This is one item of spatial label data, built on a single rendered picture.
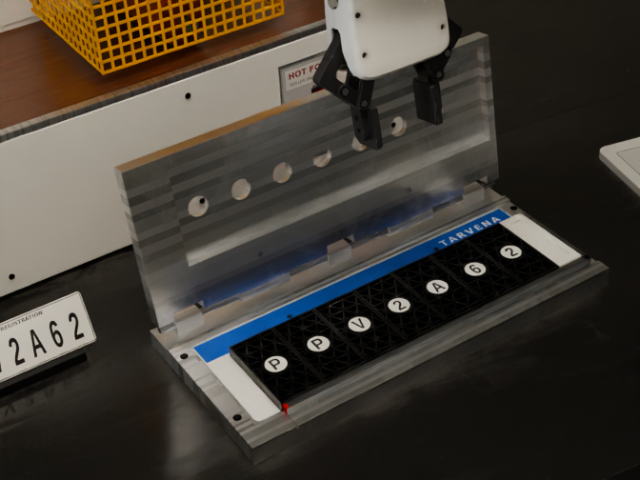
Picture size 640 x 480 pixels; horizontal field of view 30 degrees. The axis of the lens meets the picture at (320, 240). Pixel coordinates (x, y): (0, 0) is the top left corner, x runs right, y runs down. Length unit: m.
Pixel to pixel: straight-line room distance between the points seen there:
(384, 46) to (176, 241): 0.30
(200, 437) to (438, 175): 0.41
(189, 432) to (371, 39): 0.41
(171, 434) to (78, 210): 0.30
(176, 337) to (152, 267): 0.09
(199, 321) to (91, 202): 0.20
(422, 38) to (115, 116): 0.39
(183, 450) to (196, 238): 0.21
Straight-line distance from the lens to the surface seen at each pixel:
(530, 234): 1.32
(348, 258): 1.30
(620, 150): 1.51
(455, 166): 1.34
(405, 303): 1.22
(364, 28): 1.01
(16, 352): 1.23
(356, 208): 1.28
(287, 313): 1.23
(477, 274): 1.26
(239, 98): 1.36
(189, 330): 1.23
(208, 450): 1.13
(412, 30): 1.04
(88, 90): 1.31
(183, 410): 1.18
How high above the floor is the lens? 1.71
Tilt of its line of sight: 37 degrees down
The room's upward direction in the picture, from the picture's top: 4 degrees counter-clockwise
